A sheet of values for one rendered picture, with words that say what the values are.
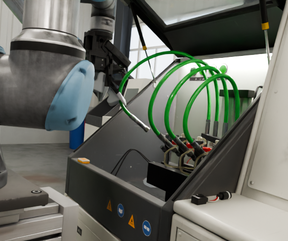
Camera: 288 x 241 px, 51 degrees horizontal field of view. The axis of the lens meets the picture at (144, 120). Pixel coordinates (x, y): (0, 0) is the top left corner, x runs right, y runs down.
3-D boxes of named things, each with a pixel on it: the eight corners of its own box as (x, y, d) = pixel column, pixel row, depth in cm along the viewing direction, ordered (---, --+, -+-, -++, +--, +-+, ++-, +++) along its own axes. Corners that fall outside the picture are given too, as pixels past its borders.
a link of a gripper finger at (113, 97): (116, 113, 116) (101, 95, 118) (128, 103, 116) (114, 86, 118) (114, 110, 113) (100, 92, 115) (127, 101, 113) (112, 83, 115)
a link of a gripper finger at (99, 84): (86, 100, 95) (88, 70, 94) (103, 102, 98) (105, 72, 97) (90, 100, 92) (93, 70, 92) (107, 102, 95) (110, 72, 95)
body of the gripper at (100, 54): (78, 70, 96) (82, 31, 96) (103, 73, 101) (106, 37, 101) (88, 69, 90) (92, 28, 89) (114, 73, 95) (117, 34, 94)
